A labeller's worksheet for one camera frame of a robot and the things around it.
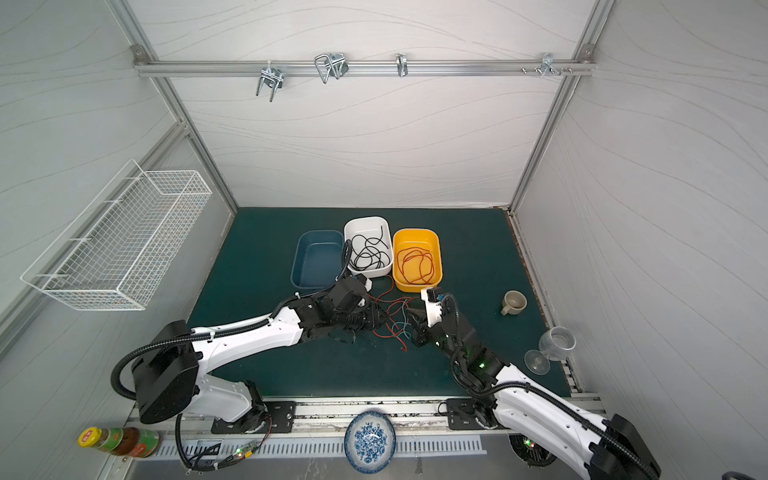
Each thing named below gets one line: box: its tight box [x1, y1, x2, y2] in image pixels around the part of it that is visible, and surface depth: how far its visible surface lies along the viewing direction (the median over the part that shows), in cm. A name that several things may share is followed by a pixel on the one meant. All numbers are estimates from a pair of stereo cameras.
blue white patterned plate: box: [344, 410, 397, 475], surface depth 70 cm
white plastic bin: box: [344, 216, 394, 278], surface depth 110 cm
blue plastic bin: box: [290, 230, 345, 290], surface depth 108 cm
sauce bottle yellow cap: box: [78, 427, 160, 458], surface depth 62 cm
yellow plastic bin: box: [392, 228, 443, 293], surface depth 106 cm
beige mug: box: [501, 290, 528, 316], surface depth 92 cm
